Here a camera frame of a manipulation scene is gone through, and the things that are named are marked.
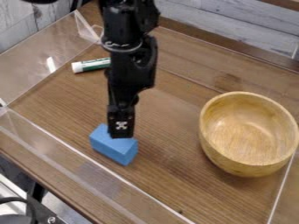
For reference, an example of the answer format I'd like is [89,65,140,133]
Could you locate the blue foam block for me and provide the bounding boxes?
[88,123,138,166]

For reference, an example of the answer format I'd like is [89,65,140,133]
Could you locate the black cable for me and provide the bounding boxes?
[0,198,41,224]

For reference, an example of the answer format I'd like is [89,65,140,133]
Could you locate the clear acrylic triangular bracket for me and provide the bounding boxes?
[73,10,100,45]

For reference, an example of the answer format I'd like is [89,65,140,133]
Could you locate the clear acrylic tray wall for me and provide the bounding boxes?
[0,107,195,224]

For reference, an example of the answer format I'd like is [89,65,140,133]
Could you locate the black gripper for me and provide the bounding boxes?
[103,36,158,138]

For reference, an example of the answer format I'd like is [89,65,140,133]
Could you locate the brown wooden bowl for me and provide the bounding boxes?
[199,91,299,178]

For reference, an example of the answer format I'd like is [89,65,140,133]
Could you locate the green white marker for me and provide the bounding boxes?
[71,58,111,74]

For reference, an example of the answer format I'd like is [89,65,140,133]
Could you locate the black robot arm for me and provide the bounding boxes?
[97,0,160,138]

